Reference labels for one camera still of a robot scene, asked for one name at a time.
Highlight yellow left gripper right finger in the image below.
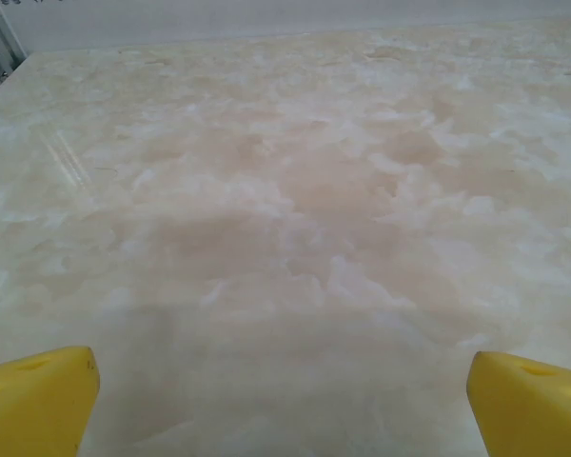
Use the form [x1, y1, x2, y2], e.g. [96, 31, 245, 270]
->
[465, 350, 571, 457]

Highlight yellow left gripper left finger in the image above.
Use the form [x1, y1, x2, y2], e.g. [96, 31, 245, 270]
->
[0, 346, 102, 457]

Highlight aluminium frame post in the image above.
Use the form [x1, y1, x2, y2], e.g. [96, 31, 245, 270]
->
[0, 0, 29, 104]

